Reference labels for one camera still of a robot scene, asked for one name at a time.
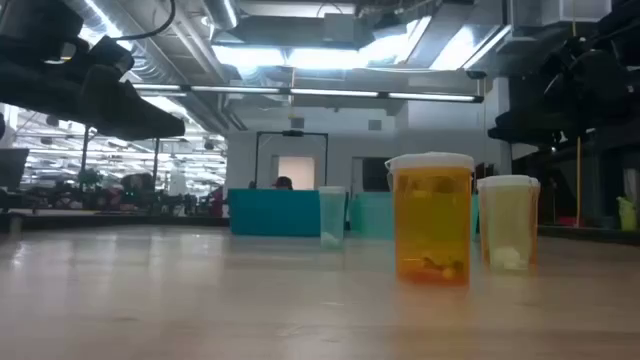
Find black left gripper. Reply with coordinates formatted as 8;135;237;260
0;63;187;143

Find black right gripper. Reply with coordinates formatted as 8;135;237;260
487;37;634;147

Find white ball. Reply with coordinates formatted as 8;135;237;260
476;175;542;269

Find small teal pill bottle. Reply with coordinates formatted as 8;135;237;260
318;185;348;250

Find large orange pill bottle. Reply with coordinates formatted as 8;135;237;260
384;151;476;287

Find teal plastic bin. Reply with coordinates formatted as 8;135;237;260
348;191;481;240

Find dark blue plastic bin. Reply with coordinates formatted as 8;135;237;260
228;187;350;238

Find red background object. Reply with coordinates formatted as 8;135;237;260
208;186;226;218

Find dark monitor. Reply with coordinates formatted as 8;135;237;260
0;147;30;192

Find yellow-green background object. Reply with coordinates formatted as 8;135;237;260
615;195;639;232

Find long ceiling light strip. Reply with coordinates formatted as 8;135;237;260
133;83;485;105

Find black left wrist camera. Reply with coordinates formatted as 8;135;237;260
89;35;135;77

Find silver round air duct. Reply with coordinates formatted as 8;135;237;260
64;0;236;132

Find black background station frame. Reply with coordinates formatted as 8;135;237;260
253;130;330;192
79;127;161;194

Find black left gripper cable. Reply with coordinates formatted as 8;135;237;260
112;0;177;42

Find black aluminium table frame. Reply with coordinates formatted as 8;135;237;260
0;213;640;247

